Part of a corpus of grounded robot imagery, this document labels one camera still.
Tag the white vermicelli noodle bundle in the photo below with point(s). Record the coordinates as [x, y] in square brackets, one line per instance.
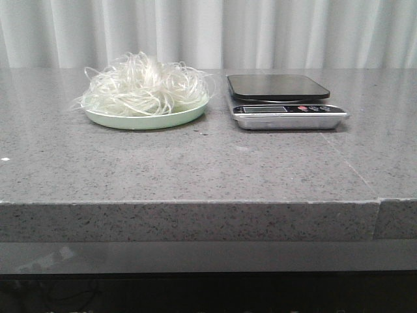
[138, 85]

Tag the light green round plate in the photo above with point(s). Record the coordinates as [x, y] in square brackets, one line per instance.
[179, 116]

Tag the digital kitchen scale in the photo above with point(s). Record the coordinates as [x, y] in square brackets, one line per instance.
[281, 102]

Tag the dark cabinet under counter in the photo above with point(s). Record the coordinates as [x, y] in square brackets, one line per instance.
[377, 276]

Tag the white pleated curtain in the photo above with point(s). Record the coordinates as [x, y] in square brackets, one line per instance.
[210, 34]

